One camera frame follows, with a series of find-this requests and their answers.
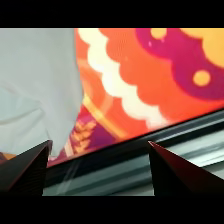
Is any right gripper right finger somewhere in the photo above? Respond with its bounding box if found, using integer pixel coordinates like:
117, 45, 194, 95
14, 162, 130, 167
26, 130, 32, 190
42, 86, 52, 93
147, 140, 224, 197

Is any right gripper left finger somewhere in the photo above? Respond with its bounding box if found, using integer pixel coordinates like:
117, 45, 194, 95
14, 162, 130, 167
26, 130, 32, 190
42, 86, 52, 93
0, 139, 54, 197

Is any white garment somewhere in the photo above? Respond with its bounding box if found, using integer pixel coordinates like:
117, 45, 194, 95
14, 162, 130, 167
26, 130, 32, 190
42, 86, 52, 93
0, 28, 84, 158

